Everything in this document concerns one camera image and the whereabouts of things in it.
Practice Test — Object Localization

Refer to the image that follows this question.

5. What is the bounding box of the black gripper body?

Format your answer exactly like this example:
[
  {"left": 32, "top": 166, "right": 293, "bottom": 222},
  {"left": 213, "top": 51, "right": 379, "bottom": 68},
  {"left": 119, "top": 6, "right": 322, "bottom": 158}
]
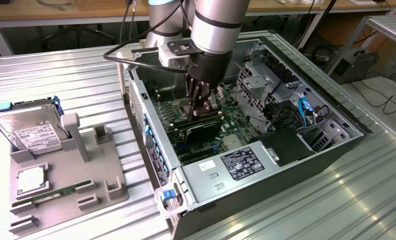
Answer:
[{"left": 185, "top": 49, "right": 235, "bottom": 88}]

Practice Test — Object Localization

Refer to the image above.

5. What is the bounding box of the CPU socket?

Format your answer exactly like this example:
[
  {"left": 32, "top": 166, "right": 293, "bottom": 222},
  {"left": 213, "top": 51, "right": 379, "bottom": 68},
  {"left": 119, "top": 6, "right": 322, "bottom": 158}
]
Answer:
[{"left": 173, "top": 99, "right": 191, "bottom": 119}]

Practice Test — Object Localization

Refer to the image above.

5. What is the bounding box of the RAM stick in slot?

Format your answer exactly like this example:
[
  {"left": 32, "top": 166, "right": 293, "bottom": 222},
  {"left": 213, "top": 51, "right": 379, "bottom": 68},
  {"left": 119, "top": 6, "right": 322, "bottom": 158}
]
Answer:
[{"left": 169, "top": 117, "right": 193, "bottom": 131}]

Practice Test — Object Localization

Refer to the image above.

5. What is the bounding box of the green motherboard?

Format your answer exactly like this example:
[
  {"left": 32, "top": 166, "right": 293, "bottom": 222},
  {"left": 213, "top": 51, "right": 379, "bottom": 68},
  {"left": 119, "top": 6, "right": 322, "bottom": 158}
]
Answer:
[{"left": 152, "top": 82, "right": 263, "bottom": 167}]

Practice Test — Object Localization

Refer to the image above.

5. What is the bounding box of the metal disk bay cage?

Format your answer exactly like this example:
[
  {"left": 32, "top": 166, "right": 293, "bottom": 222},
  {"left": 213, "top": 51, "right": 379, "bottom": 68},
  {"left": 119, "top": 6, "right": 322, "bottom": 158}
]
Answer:
[{"left": 236, "top": 61, "right": 276, "bottom": 126}]

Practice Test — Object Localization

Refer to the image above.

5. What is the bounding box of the silver chipset heatsink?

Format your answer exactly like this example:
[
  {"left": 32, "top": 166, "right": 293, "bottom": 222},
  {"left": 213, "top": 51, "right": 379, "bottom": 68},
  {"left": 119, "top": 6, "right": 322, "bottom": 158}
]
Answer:
[{"left": 221, "top": 136, "right": 249, "bottom": 153}]

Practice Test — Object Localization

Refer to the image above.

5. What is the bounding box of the grey power supply unit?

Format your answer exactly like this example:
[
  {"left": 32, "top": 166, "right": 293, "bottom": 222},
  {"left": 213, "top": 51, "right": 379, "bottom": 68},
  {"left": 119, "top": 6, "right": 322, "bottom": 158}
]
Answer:
[{"left": 180, "top": 141, "right": 283, "bottom": 204}]

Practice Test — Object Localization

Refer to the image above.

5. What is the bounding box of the blue case latch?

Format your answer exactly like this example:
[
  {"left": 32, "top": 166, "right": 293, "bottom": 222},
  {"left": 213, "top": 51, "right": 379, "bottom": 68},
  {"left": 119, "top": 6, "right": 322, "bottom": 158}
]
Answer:
[{"left": 159, "top": 189, "right": 179, "bottom": 201}]

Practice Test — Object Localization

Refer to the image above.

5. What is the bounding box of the wooden desk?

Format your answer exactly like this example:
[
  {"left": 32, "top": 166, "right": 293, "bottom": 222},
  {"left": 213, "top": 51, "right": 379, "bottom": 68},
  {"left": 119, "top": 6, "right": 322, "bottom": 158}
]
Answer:
[{"left": 0, "top": 0, "right": 396, "bottom": 24}]

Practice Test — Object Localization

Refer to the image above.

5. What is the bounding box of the grey equipment box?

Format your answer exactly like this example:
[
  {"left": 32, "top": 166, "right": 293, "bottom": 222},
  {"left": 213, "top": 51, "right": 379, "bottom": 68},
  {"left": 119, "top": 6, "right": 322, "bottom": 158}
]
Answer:
[{"left": 324, "top": 48, "right": 382, "bottom": 85}]

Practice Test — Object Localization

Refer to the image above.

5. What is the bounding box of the open black PC case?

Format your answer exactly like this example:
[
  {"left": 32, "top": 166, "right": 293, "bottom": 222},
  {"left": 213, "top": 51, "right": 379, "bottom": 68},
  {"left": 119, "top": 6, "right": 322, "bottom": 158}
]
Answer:
[{"left": 127, "top": 36, "right": 375, "bottom": 240}]

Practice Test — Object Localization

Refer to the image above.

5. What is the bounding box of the black office chair base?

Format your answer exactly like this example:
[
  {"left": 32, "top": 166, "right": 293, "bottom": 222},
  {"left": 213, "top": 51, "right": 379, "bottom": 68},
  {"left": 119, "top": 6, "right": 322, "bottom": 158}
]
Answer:
[{"left": 40, "top": 22, "right": 116, "bottom": 43}]

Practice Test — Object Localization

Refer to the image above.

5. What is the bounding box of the silver hard disk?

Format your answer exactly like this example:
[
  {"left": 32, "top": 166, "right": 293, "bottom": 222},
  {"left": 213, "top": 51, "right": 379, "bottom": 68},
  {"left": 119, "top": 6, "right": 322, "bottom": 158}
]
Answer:
[{"left": 0, "top": 103, "right": 69, "bottom": 155}]

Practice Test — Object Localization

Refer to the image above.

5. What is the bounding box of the green RAM stick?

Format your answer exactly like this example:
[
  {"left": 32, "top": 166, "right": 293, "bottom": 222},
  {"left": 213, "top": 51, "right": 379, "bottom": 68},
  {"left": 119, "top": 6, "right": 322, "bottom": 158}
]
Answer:
[{"left": 11, "top": 179, "right": 93, "bottom": 207}]

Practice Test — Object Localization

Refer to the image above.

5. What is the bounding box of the silver CPU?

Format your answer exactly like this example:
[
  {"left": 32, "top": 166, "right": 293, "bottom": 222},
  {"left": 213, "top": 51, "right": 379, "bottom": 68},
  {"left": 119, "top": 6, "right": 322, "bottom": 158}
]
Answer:
[{"left": 15, "top": 166, "right": 51, "bottom": 198}]

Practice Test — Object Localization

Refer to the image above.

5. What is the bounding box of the grey parts rack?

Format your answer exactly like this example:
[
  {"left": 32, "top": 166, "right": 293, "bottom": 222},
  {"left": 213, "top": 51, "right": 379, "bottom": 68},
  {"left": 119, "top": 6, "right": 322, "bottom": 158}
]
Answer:
[{"left": 7, "top": 112, "right": 131, "bottom": 235}]

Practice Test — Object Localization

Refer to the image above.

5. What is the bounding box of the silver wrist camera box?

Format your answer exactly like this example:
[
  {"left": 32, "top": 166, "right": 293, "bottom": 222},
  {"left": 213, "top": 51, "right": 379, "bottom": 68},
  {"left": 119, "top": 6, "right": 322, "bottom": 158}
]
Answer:
[{"left": 156, "top": 40, "right": 205, "bottom": 70}]

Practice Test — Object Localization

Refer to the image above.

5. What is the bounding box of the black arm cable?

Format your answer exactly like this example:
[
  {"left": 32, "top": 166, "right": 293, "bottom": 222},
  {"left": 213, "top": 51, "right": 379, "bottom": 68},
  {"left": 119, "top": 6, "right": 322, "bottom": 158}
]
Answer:
[{"left": 103, "top": 0, "right": 189, "bottom": 74}]

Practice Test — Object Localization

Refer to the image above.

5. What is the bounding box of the blue flat wire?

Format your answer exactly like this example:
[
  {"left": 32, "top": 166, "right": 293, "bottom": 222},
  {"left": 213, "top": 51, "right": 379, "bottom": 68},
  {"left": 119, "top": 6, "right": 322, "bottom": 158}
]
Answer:
[{"left": 296, "top": 97, "right": 315, "bottom": 129}]

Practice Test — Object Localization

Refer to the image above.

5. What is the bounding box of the metal slat table frame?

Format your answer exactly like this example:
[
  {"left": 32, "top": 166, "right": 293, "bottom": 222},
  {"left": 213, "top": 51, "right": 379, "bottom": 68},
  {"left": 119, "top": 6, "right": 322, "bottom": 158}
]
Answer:
[{"left": 348, "top": 15, "right": 396, "bottom": 66}]

